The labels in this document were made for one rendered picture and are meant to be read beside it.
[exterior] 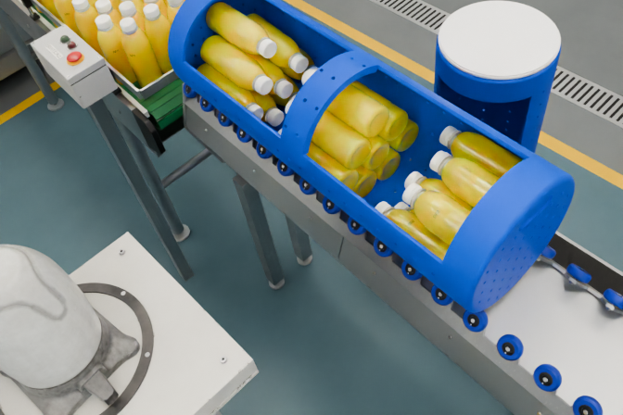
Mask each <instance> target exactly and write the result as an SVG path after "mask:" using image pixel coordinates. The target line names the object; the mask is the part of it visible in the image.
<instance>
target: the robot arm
mask: <svg viewBox="0 0 623 415"><path fill-rule="evenodd" d="M139 350H140V344H139V343H138V341H137V340H136V339H135V338H134V337H131V336H130V335H127V334H125V333H122V332H121V331H120V330H119V329H118V328H117V327H115V326H114V325H113V324H112V323H111V322H110V321H108V320H107V319H106V318H105V317H104V316H103V315H101V314H100V313H99V312H98V311H97V310H96V309H94V308H93V307H92V306H91V304H90V302H89V301H88V299H87V297H86V296H85V295H84V293H83V292H82V291H81V289H80V288H79V287H78V285H77V284H76V283H75V282H74V281H73V280H72V279H71V277H70V276H69V275H68V274H67V273H66V272H65V271H64V270H62V269H61V268H60V267H59V266H58V264H57V263H56V262H55V261H54V260H53V259H51V258H49V257H48V256H46V255H44V254H43V253H41V252H38V251H36V250H34V249H31V248H28V247H26V246H21V245H0V373H1V374H2V375H3V376H6V377H7V378H10V379H11V380H12V381H13V382H14V383H15V384H16V385H17V386H18V387H19V388H20V389H21V390H22V392H23V393H24V394H25V395H26V396H27V397H28V398H29V399H30V400H31V401H32V402H33V403H34V404H35V405H36V407H37V408H38V409H39V410H41V411H42V412H43V414H44V415H73V414H74V413H75V411H76V410H77V409H78V408H79V407H80V406H81V405H82V404H83V403H84V402H85V401H86V400H87V399H88V398H89V397H90V396H91V395H93V396H95V397H96V398H98V399H99V400H101V401H102V402H104V403H105V404H107V405H108V406H109V405H112V404H113V403H114V402H115V401H116V400H117V399H118V397H119V394H118V392H117V391H116V390H115V388H114V387H113V386H112V384H111V383H110V382H109V380H108V378H109V377H110V376H111V375H112V374H113V373H114V372H115V371H116V370H117V369H118V368H119V367H120V366H121V365H122V364H123V363H124V362H126V361H127V360H129V359H130V358H133V357H134V356H135V355H137V353H138V352H139Z"/></svg>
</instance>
